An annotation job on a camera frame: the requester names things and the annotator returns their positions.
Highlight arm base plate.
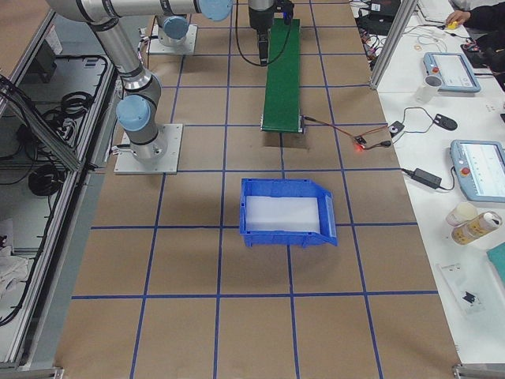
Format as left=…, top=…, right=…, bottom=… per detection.
left=148, top=24, right=198, bottom=55
left=114, top=124, right=183, bottom=174

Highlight red black power cable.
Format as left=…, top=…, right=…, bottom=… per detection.
left=302, top=114, right=391, bottom=152

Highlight blue plastic bin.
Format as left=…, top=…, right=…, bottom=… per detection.
left=239, top=178, right=338, bottom=248

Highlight lower teach pendant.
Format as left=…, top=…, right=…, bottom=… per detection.
left=450, top=140, right=504, bottom=203

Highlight aluminium frame post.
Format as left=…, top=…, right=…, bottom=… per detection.
left=369, top=0, right=418, bottom=89

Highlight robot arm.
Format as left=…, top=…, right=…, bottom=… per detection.
left=48, top=1, right=232, bottom=161
left=156, top=1, right=294, bottom=66

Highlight small red-lit sensor board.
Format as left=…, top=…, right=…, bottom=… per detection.
left=353, top=136, right=367, bottom=151

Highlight upper teach pendant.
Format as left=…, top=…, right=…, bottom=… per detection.
left=423, top=52, right=481, bottom=93

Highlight white paper cup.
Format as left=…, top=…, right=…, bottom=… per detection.
left=414, top=75, right=443, bottom=104

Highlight yellow snack bottle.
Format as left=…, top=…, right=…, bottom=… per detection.
left=451, top=211, right=503, bottom=245

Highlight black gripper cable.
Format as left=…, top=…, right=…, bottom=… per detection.
left=234, top=0, right=295, bottom=68

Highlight teach pendant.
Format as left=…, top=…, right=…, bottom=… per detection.
left=423, top=52, right=481, bottom=93
left=450, top=140, right=504, bottom=203

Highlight black power adapter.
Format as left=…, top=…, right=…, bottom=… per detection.
left=401, top=168, right=442, bottom=190

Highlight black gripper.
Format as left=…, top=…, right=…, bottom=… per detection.
left=256, top=28, right=269, bottom=59

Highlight green conveyor belt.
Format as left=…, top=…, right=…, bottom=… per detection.
left=261, top=18, right=303, bottom=133

